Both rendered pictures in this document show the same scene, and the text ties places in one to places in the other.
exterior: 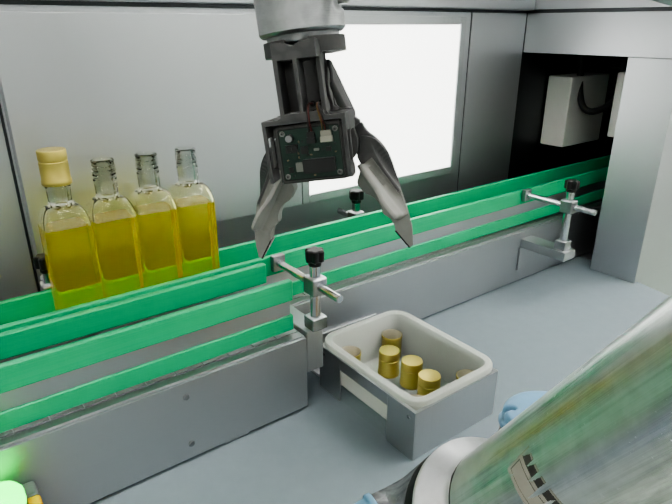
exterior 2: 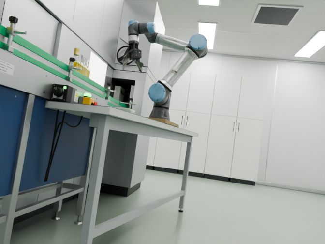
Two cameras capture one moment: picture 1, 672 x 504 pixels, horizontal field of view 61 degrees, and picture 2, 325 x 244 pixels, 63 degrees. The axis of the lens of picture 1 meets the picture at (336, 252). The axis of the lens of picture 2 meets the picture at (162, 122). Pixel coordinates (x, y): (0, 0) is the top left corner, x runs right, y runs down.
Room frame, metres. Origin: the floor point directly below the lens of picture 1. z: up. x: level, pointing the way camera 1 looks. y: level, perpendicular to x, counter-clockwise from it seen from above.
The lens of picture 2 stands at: (-0.99, 1.13, 0.64)
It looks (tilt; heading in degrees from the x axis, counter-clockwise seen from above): 4 degrees up; 315
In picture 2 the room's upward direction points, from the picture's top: 8 degrees clockwise
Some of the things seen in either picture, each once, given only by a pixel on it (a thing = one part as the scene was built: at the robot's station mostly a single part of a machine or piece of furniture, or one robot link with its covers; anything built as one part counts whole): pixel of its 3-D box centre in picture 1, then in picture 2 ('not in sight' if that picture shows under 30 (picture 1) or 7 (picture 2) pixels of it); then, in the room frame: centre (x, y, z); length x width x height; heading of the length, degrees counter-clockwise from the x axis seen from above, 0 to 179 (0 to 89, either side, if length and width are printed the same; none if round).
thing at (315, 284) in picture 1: (306, 283); (105, 91); (0.77, 0.04, 0.95); 0.17 x 0.03 x 0.12; 37
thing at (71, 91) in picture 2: not in sight; (63, 94); (0.28, 0.57, 0.79); 0.08 x 0.08 x 0.08; 37
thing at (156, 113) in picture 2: not in sight; (160, 114); (0.38, -0.19, 0.82); 0.15 x 0.15 x 0.10
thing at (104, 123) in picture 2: not in sight; (153, 179); (0.37, -0.20, 0.36); 1.51 x 0.09 x 0.71; 113
